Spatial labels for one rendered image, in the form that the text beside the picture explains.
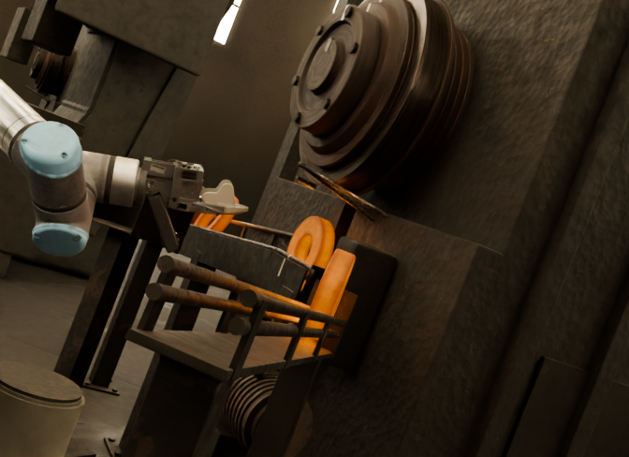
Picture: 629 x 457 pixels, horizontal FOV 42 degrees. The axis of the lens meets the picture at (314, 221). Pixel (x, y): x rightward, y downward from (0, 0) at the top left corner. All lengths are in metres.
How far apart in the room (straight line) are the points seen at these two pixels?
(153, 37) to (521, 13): 2.87
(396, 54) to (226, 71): 10.57
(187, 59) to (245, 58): 7.90
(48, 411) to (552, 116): 0.95
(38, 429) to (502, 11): 1.20
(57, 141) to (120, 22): 2.93
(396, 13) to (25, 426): 1.11
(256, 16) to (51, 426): 11.51
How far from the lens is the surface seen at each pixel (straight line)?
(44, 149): 1.34
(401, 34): 1.66
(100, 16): 4.23
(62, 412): 0.98
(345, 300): 1.34
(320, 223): 1.74
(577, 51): 1.50
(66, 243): 1.44
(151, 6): 4.31
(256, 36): 12.33
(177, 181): 1.52
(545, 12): 1.63
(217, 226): 2.37
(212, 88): 12.11
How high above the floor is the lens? 0.82
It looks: 1 degrees down
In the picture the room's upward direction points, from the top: 21 degrees clockwise
